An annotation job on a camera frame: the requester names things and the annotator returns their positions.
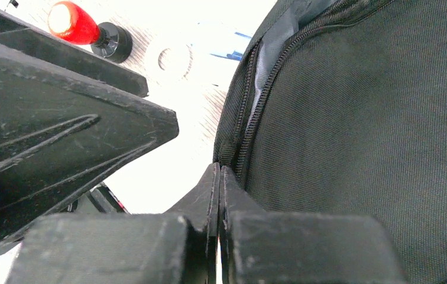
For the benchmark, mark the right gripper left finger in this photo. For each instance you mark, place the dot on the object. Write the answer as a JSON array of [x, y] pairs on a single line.
[[200, 207]]

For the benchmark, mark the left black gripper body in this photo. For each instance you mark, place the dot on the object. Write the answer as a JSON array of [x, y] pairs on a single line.
[[99, 199]]

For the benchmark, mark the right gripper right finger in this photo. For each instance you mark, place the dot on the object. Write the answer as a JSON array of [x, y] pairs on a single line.
[[232, 197]]

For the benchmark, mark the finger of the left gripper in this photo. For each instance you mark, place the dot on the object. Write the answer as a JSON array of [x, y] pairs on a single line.
[[62, 133], [34, 42]]

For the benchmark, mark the black backpack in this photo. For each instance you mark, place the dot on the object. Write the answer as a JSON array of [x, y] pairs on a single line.
[[341, 106]]

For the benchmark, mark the red black stamp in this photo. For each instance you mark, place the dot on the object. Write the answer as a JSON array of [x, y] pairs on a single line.
[[72, 24]]

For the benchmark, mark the clear tape roll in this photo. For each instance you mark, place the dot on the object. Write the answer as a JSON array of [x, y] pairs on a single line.
[[167, 61]]

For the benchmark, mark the blue eraser pen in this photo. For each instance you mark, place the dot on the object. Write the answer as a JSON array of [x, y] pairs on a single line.
[[219, 40]]

